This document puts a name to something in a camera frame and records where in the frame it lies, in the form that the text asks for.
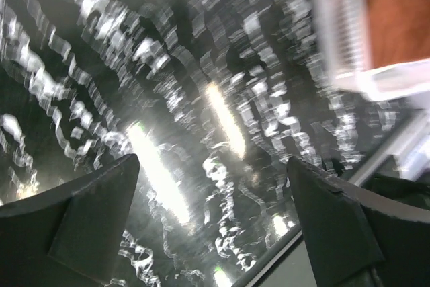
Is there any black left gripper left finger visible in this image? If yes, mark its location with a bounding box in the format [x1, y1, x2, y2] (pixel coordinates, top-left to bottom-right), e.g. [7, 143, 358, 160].
[1, 154, 140, 286]

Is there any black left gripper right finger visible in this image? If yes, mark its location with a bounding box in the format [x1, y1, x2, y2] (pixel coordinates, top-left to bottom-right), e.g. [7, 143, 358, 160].
[288, 157, 429, 286]

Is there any brown towel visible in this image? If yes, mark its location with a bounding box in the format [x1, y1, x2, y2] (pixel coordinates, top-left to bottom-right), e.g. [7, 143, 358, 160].
[366, 0, 429, 69]

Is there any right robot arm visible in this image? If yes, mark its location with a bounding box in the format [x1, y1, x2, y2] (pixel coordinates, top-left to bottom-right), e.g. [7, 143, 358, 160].
[362, 175, 429, 210]

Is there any white perforated basket right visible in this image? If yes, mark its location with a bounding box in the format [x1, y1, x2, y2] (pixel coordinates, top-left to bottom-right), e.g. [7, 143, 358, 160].
[313, 0, 429, 101]

